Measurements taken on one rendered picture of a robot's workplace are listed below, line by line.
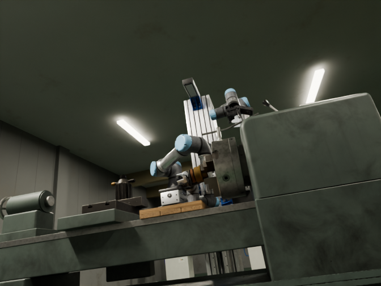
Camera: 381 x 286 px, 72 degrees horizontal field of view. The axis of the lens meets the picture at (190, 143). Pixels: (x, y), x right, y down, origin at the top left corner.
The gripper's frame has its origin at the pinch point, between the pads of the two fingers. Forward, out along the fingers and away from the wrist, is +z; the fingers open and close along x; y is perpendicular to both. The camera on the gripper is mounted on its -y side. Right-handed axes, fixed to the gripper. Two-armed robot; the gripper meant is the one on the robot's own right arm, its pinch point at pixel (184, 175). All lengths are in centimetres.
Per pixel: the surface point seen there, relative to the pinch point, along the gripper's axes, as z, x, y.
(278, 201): 19, -24, -42
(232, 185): 7.1, -11.6, -24.0
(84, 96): -175, 203, 176
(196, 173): 1.1, -0.5, -6.7
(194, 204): 14.7, -18.7, -5.8
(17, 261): 13, -32, 86
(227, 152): 12.2, 3.5, -24.7
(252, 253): -671, -57, -24
